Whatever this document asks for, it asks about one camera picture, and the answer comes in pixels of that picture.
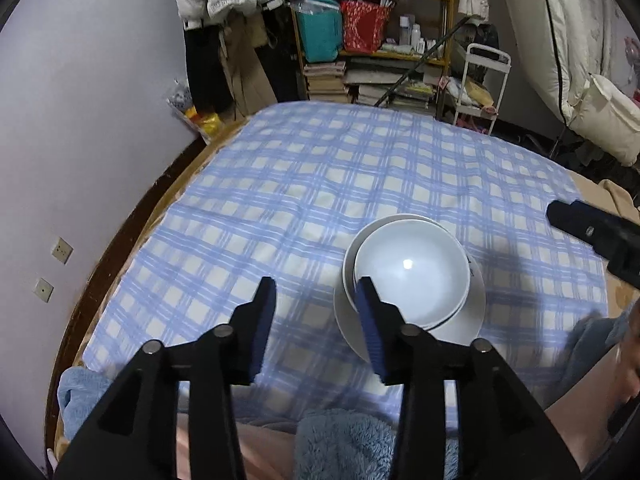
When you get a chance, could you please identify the red patterned bowl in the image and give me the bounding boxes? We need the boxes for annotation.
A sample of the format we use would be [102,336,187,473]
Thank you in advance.
[352,219,472,332]

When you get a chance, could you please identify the person's right hand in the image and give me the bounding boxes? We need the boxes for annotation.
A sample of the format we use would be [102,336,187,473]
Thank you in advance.
[615,301,640,403]

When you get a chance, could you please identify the white utility cart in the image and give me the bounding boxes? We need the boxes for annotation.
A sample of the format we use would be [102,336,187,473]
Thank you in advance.
[446,42,512,136]

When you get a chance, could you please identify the white folded mattress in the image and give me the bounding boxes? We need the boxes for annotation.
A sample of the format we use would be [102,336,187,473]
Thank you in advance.
[506,0,639,166]

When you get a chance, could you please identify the blue plaid tablecloth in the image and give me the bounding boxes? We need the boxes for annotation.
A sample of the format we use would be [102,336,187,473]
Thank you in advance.
[81,101,612,430]

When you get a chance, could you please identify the wooden bookshelf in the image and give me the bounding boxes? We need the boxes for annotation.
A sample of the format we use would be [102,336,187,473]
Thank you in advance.
[291,0,454,117]

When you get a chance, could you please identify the yellow snack bag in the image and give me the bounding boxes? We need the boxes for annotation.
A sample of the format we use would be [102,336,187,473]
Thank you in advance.
[165,79,224,144]

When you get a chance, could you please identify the stack of books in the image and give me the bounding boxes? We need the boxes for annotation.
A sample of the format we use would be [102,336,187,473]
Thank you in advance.
[303,62,352,104]

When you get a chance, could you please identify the red patterned bag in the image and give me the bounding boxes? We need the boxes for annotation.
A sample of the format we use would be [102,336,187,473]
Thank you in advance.
[341,0,390,54]

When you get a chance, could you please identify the teal bag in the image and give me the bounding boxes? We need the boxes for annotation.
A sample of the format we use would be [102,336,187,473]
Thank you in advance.
[292,0,343,63]

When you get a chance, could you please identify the lower wall socket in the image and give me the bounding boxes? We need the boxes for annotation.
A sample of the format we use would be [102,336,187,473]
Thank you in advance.
[34,278,54,304]

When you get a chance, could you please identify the wall socket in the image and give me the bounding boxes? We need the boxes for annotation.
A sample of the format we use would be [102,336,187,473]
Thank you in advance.
[34,278,54,304]
[51,237,74,264]

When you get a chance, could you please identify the upper wall socket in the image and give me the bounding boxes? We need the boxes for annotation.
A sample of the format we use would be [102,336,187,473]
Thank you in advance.
[51,237,74,264]

